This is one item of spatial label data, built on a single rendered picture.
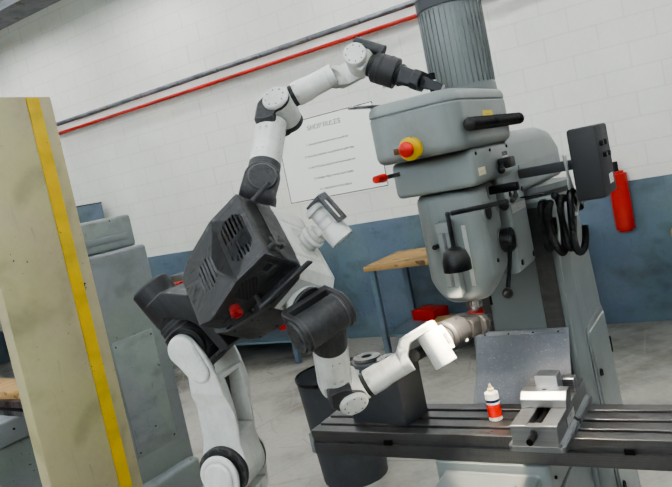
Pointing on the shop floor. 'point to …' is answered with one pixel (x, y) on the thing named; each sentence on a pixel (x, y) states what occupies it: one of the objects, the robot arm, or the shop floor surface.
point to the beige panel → (56, 312)
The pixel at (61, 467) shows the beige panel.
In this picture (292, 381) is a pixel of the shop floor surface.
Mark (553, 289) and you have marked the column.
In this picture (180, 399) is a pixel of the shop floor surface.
